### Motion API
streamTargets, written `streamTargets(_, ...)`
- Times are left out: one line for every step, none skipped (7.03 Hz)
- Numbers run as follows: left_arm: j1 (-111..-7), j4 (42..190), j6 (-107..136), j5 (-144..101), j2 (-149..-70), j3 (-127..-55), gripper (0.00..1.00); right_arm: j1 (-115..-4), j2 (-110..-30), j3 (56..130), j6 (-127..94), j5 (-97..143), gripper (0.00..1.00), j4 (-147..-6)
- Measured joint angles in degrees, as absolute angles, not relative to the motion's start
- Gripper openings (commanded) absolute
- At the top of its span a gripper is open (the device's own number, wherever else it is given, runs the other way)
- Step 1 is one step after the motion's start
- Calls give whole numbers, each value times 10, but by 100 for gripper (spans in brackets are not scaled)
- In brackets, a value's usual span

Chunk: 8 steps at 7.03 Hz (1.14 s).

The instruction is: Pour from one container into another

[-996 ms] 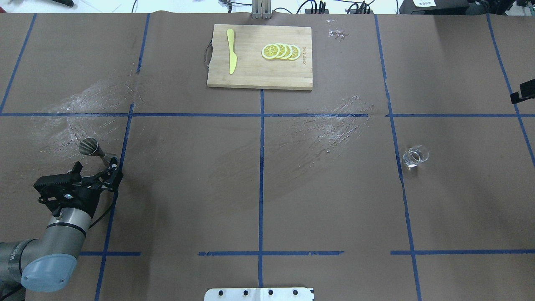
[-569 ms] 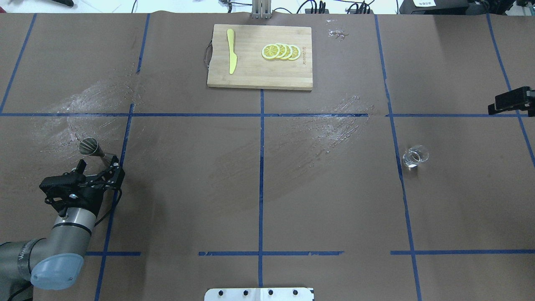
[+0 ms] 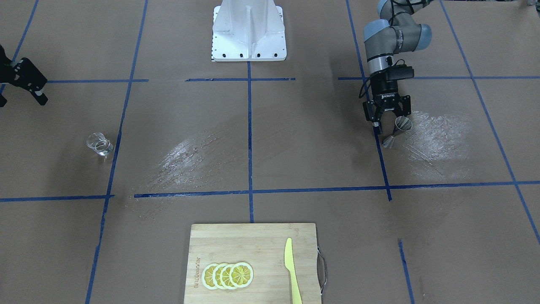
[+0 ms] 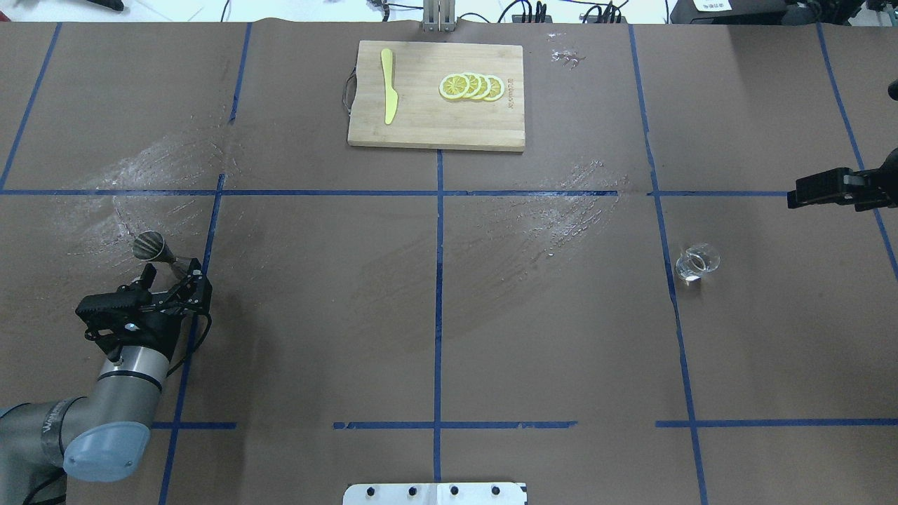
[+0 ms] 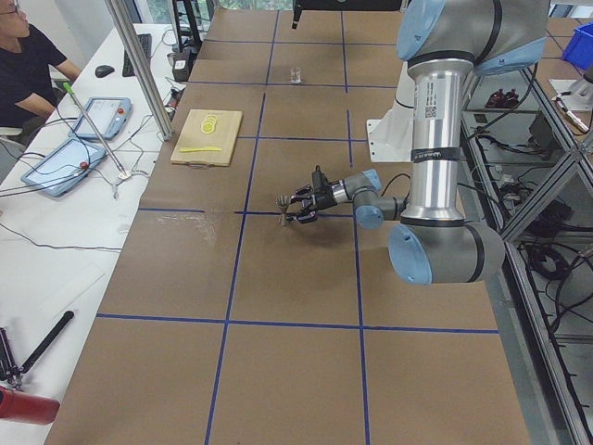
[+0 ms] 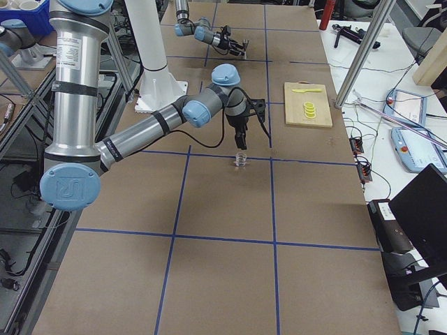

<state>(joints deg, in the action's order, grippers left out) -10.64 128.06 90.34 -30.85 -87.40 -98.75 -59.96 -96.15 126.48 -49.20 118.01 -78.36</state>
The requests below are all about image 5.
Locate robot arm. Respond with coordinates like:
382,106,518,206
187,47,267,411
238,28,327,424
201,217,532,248
292,1,549,285
292,0,403,30

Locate black keyboard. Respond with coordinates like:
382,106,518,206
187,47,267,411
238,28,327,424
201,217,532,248
121,32,153,78

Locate bamboo cutting board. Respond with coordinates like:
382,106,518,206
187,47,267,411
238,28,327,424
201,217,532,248
170,109,243,167

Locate aluminium frame post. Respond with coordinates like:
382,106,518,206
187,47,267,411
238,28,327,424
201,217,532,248
105,0,173,141

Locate steel jigger measuring cup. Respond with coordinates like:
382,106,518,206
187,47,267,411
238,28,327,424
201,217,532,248
275,195,290,227

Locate person in black shirt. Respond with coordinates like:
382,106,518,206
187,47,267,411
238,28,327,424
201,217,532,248
1,1,82,128

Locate blue plastic bin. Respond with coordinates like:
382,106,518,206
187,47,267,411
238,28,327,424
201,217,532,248
561,22,593,70

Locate black box with label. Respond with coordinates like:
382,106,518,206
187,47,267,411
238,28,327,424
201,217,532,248
172,48,195,83

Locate black computer mouse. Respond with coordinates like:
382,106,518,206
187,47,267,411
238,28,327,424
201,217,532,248
95,65,115,79

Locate metal rod green tip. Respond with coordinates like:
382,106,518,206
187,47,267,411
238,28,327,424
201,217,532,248
63,83,132,181

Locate near teach pendant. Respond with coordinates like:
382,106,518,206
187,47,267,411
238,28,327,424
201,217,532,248
20,138,107,197

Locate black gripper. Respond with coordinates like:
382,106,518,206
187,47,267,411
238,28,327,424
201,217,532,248
284,165,334,224

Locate black tripod handle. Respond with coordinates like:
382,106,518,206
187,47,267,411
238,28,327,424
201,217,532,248
1,311,75,390

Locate far teach pendant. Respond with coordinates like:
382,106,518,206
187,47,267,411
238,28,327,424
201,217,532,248
69,96,132,142

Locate red cylinder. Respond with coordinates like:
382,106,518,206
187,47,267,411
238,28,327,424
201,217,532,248
0,388,60,426

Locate teach pendant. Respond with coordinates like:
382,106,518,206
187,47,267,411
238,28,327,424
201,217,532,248
69,96,132,142
20,138,107,197

